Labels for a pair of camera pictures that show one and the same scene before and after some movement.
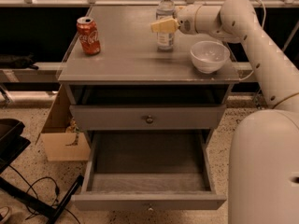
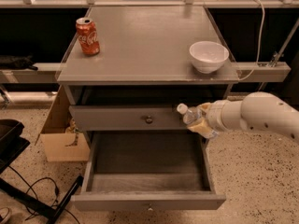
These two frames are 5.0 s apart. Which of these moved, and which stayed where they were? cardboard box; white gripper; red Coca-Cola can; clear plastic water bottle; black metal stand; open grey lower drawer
Moved: clear plastic water bottle; white gripper
Stayed: open grey lower drawer; black metal stand; red Coca-Cola can; cardboard box
